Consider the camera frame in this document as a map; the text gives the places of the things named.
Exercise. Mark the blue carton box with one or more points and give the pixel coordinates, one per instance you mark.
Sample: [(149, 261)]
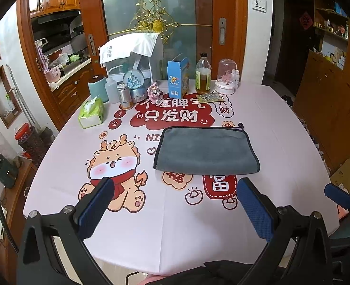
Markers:
[(177, 78)]

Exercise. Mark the pink printed tablecloth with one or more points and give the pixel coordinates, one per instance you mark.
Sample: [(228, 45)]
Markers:
[(175, 213)]

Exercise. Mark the wooden storage cabinet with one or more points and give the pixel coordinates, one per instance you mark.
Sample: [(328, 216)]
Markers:
[(329, 101)]

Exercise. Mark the grey towel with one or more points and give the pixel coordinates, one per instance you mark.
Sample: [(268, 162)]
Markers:
[(206, 150)]

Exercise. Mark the black range hood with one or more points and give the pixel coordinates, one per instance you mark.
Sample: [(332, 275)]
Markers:
[(56, 17)]

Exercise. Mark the frosted glass sliding door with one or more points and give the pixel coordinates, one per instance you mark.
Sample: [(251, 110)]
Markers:
[(177, 12)]

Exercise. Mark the small white pill bottle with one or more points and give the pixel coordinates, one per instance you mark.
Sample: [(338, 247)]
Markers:
[(236, 78)]

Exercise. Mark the red lid jar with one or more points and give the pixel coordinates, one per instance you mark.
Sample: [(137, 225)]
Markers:
[(24, 133)]

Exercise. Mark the white cloth cover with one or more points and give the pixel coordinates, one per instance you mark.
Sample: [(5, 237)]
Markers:
[(127, 47)]

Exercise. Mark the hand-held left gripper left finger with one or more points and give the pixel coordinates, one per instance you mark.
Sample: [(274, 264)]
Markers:
[(95, 207)]

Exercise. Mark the blue snow globe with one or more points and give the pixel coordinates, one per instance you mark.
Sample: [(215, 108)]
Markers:
[(135, 87)]

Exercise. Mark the glass oil bottle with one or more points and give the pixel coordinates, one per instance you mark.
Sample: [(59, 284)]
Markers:
[(203, 78)]

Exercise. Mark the metal can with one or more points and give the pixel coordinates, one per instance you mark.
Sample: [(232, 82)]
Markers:
[(124, 96)]

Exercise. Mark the pill blister pack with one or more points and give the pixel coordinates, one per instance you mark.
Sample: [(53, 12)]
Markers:
[(211, 98)]

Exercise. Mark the cardboard box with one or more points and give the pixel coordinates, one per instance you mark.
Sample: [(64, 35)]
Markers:
[(344, 175)]

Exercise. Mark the pink figurine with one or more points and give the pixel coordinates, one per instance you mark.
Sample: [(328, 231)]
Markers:
[(154, 92)]

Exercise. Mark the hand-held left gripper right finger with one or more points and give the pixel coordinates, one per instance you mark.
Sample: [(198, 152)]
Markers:
[(253, 206)]

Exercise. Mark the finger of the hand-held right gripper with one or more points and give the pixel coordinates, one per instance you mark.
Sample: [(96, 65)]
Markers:
[(339, 195)]

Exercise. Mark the white plastic bottle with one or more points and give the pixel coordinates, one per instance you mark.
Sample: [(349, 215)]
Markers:
[(111, 92)]

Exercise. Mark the white countertop appliance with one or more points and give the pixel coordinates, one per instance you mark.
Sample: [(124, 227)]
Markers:
[(139, 63)]

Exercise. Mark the green tissue pack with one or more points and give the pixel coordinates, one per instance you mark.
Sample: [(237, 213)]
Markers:
[(90, 112)]

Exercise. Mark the white wall switch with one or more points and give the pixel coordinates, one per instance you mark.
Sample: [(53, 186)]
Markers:
[(259, 4)]

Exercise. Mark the teal cylindrical container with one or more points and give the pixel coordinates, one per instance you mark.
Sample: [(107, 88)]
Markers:
[(98, 89)]

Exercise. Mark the glass dome ornament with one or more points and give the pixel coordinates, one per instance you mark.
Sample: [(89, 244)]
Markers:
[(226, 78)]

